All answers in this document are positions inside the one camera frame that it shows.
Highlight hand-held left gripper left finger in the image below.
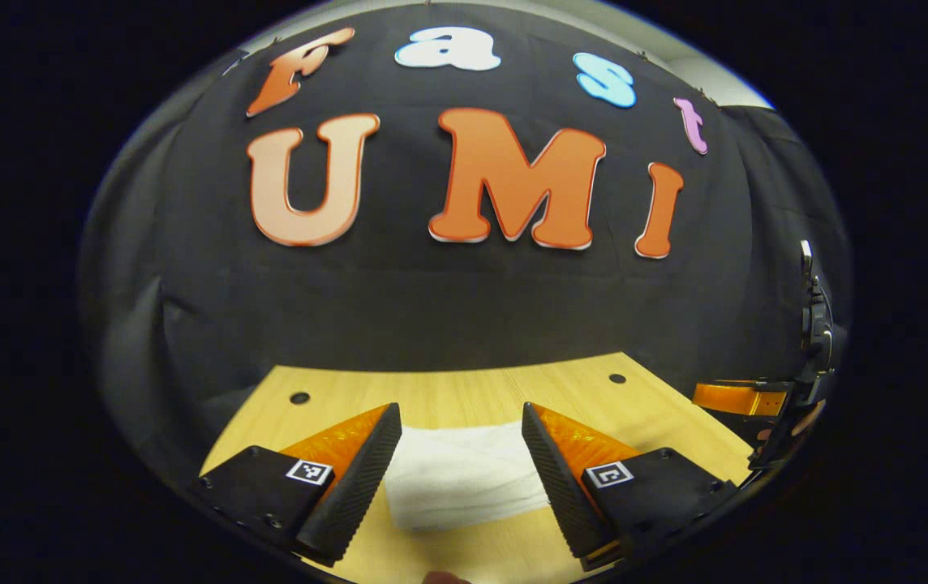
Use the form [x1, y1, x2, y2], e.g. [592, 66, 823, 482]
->
[192, 402, 403, 569]

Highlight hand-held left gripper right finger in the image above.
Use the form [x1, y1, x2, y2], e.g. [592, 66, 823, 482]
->
[521, 401, 739, 571]

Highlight white jeans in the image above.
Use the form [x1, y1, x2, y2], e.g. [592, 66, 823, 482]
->
[383, 420, 552, 532]

